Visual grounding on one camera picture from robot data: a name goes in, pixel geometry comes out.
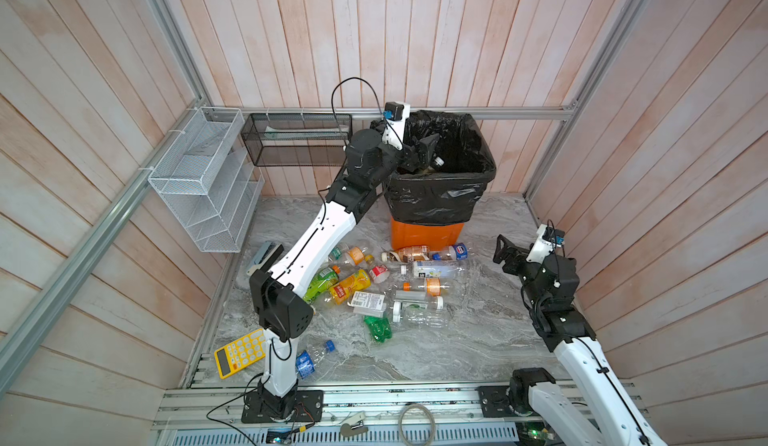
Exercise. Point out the orange trash bin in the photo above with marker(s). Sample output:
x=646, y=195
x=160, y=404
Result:
x=434, y=237

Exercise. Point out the white label bottle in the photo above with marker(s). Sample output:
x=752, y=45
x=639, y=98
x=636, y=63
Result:
x=368, y=304

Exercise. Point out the black wire mesh basket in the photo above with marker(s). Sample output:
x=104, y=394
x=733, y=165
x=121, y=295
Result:
x=297, y=139

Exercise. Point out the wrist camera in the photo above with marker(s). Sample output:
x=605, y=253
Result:
x=395, y=114
x=548, y=239

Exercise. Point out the orange cap clear bottle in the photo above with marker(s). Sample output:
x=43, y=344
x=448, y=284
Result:
x=343, y=253

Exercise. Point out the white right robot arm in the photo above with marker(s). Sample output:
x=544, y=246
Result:
x=613, y=418

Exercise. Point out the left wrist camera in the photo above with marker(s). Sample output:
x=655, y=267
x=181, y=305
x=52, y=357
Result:
x=395, y=114

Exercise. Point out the crushed green bottle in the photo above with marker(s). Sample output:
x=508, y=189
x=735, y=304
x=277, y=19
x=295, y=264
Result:
x=379, y=328

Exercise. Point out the black trash bag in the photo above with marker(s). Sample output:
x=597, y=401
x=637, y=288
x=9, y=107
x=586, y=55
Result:
x=446, y=194

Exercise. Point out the yellow calculator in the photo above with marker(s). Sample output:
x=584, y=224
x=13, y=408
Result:
x=239, y=354

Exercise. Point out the yellow orange juice bottle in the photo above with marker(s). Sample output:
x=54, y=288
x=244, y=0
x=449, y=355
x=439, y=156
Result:
x=345, y=289

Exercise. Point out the white stapler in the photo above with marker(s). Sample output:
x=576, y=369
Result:
x=263, y=256

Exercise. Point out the small brown tea bottle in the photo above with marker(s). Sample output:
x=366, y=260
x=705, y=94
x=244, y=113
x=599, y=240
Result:
x=407, y=254

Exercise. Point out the orange label clear bottle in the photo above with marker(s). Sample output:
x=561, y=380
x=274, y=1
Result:
x=433, y=286

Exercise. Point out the white cap clear bottle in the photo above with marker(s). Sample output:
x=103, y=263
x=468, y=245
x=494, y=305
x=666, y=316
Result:
x=430, y=311

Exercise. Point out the white wire mesh shelf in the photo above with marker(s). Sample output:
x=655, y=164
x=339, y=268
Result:
x=207, y=180

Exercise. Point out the red white small bottle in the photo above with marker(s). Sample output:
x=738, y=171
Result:
x=379, y=273

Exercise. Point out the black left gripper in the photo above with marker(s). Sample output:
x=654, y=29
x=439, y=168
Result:
x=422, y=154

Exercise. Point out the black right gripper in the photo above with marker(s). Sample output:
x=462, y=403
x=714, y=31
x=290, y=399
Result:
x=510, y=249

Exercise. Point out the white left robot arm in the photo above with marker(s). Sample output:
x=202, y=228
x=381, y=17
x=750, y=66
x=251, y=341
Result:
x=277, y=289

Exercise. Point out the blue label clear bottle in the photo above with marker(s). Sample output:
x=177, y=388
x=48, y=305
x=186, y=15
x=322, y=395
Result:
x=311, y=357

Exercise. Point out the clear long label bottle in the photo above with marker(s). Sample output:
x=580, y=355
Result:
x=434, y=269

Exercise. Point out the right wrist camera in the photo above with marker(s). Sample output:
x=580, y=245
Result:
x=548, y=239

